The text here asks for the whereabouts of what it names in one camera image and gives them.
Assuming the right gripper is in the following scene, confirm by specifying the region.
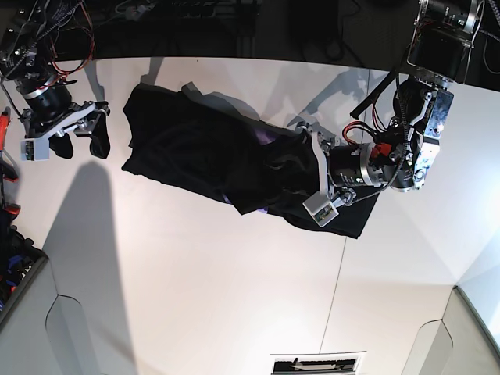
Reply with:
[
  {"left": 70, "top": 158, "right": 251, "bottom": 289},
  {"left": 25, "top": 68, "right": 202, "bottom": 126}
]
[{"left": 20, "top": 84, "right": 110, "bottom": 159}]

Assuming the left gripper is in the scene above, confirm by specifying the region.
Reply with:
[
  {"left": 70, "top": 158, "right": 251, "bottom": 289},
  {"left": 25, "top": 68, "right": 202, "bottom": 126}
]
[{"left": 295, "top": 121, "right": 395, "bottom": 207}]

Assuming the black t-shirt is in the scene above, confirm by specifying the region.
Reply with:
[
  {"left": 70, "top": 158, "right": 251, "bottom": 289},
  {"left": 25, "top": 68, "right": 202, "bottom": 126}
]
[{"left": 120, "top": 80, "right": 382, "bottom": 239}]

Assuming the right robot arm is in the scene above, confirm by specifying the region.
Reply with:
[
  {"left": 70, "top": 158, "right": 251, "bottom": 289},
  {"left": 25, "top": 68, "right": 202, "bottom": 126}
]
[{"left": 1, "top": 1, "right": 110, "bottom": 162}]

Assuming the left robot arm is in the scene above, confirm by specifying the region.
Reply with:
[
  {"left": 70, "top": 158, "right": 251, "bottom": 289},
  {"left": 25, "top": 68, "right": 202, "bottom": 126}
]
[{"left": 291, "top": 1, "right": 485, "bottom": 214}]

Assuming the orange black clamp tool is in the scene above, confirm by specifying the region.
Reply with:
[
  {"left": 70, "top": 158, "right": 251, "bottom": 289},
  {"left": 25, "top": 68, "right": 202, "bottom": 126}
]
[{"left": 0, "top": 107, "right": 20, "bottom": 220}]

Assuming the grey bin with clutter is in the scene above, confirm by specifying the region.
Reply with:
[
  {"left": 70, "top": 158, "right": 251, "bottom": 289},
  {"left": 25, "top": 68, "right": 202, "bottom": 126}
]
[{"left": 1, "top": 225, "right": 48, "bottom": 327}]

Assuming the printed label card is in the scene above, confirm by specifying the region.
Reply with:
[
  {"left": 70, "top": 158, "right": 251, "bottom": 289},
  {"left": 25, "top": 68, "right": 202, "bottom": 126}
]
[{"left": 270, "top": 352, "right": 366, "bottom": 375}]

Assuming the grey partition panel right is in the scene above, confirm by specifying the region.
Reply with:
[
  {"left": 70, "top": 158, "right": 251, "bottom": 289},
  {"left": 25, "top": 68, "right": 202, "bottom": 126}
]
[{"left": 402, "top": 286, "right": 499, "bottom": 375}]

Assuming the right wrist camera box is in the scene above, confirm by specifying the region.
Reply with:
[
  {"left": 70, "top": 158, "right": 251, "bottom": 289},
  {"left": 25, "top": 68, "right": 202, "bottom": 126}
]
[{"left": 20, "top": 137, "right": 50, "bottom": 162}]

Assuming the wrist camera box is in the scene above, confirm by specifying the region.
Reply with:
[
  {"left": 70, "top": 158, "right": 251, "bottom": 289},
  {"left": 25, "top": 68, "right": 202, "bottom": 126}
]
[
  {"left": 20, "top": 137, "right": 50, "bottom": 162},
  {"left": 302, "top": 191, "right": 339, "bottom": 228}
]

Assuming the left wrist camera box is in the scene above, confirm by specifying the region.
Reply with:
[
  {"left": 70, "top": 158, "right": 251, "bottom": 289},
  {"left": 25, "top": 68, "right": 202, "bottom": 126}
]
[{"left": 302, "top": 191, "right": 339, "bottom": 228}]

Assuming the black aluminium frame post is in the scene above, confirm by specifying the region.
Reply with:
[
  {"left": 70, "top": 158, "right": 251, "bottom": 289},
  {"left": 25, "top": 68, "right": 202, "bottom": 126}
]
[{"left": 234, "top": 0, "right": 262, "bottom": 59}]

